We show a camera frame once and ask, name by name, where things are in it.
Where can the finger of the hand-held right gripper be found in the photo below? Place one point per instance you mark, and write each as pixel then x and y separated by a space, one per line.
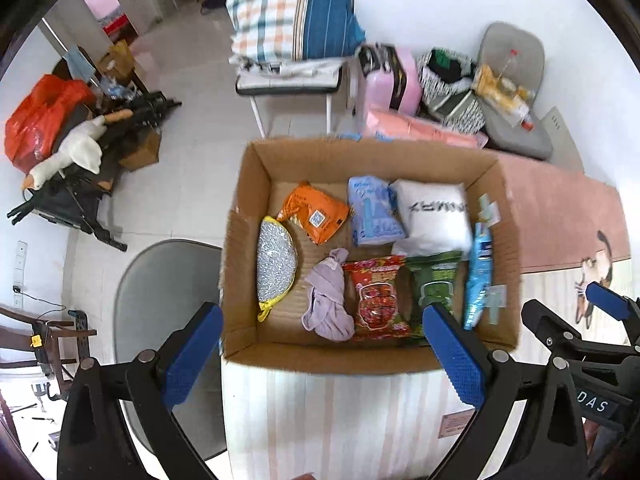
pixel 550 325
pixel 607 300

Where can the plaid bedding bundle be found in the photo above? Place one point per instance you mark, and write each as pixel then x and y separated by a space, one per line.
pixel 280 5

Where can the black white patterned bag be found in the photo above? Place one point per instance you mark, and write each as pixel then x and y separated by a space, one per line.
pixel 447 90

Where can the silver mesh pouch yellow trim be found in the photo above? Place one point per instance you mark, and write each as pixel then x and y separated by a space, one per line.
pixel 276 265

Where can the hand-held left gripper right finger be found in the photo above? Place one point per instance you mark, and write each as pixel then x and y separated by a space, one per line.
pixel 452 355

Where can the orange snack packet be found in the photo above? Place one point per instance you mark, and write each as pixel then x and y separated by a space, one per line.
pixel 312 212

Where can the dark wooden chair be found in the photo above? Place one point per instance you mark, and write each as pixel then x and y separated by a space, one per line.
pixel 30 340

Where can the black folded stroller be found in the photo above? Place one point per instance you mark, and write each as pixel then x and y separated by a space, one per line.
pixel 70 205

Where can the large cardboard box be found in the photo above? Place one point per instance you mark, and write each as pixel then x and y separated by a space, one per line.
pixel 310 355

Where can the pink suitcase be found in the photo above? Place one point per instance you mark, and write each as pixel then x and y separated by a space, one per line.
pixel 382 85

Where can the folded pink quilt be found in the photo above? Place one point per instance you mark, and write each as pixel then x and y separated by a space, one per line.
pixel 420 127

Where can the grey round chair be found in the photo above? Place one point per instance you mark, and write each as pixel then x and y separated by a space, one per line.
pixel 165 300

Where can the red plastic bag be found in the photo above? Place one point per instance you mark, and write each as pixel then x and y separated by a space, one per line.
pixel 40 120

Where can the white goose plush toy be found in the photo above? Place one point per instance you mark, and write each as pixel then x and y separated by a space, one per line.
pixel 80 152

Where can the white soft packet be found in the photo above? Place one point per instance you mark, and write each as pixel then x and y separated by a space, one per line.
pixel 432 215

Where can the purple cloth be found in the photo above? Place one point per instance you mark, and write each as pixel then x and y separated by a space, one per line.
pixel 327 295

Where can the white perforated panel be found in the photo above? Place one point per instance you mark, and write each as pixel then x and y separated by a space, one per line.
pixel 562 140

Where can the slim blue packet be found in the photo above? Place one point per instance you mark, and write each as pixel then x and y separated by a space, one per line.
pixel 477 275

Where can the white wall socket strip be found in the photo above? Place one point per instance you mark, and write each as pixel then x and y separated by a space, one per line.
pixel 20 275

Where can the light blue tissue pack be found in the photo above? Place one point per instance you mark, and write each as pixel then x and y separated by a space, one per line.
pixel 372 210

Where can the green snack packet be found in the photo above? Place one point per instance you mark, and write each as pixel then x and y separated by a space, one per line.
pixel 435 277

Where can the brown paper bag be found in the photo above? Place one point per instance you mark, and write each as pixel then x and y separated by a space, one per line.
pixel 117 60

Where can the small red white packet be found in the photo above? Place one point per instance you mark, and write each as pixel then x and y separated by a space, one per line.
pixel 525 119

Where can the small brown cardboard box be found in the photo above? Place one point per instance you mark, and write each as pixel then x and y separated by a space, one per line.
pixel 142 152

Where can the yellow plastic bag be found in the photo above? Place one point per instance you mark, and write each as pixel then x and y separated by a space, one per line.
pixel 492 87

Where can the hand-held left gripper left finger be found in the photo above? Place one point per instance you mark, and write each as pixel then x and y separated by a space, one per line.
pixel 195 355

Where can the light blue cloth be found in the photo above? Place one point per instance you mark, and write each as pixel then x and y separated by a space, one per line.
pixel 80 62

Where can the white folding bench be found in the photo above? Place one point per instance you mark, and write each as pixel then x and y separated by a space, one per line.
pixel 290 80

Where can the clear plastic bottle red cap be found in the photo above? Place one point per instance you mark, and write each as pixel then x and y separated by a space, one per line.
pixel 509 67

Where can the red snack packet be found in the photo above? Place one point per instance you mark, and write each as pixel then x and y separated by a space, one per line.
pixel 377 297

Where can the grey padded chair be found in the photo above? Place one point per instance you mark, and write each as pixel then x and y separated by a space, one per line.
pixel 510 40

